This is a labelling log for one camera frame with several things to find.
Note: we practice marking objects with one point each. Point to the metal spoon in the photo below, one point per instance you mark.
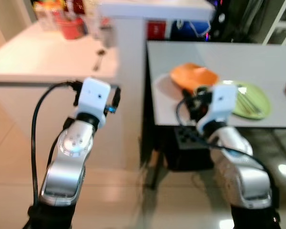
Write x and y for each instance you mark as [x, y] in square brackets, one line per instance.
[241, 88]

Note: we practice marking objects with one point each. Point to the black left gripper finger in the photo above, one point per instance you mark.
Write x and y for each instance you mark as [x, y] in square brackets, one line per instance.
[117, 96]

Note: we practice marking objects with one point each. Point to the white plate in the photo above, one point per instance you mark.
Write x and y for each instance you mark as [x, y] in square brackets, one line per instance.
[164, 86]

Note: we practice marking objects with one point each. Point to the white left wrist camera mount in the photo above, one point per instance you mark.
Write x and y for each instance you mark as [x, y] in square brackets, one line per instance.
[93, 98]

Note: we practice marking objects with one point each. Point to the long golden spoon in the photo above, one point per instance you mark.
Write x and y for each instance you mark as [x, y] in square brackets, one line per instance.
[99, 59]

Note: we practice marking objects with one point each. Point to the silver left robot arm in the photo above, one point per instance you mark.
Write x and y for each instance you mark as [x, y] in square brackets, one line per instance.
[69, 162]

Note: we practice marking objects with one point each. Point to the orange plate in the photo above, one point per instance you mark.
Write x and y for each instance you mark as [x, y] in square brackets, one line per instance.
[193, 76]

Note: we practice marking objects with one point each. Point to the red cup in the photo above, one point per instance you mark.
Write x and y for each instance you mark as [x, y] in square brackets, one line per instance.
[72, 28]

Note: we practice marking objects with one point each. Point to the dark red snack bag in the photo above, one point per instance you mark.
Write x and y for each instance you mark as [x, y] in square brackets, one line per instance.
[74, 7]

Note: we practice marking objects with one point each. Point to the blue white bag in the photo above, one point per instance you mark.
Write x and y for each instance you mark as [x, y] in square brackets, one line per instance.
[188, 29]

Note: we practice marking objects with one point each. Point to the red box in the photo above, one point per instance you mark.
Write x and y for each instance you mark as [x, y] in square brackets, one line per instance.
[156, 30]

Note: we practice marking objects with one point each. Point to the metal fork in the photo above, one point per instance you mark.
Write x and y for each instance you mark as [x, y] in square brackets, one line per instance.
[255, 104]

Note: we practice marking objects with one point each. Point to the white raised counter ledge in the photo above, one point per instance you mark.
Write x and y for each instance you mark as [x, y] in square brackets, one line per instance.
[152, 9]

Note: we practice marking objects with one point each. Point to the white glass door cabinet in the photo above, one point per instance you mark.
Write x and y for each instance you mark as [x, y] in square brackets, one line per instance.
[281, 24]

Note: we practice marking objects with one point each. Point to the grey dining table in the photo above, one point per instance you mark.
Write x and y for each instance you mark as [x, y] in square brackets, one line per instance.
[257, 57]

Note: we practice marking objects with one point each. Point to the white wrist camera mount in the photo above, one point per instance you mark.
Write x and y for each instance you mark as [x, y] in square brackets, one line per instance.
[221, 102]
[93, 98]

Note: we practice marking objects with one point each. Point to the green plate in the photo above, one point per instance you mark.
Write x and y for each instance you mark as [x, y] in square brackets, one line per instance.
[255, 98]

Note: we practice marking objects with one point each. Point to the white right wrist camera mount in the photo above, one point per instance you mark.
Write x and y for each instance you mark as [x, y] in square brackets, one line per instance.
[221, 102]

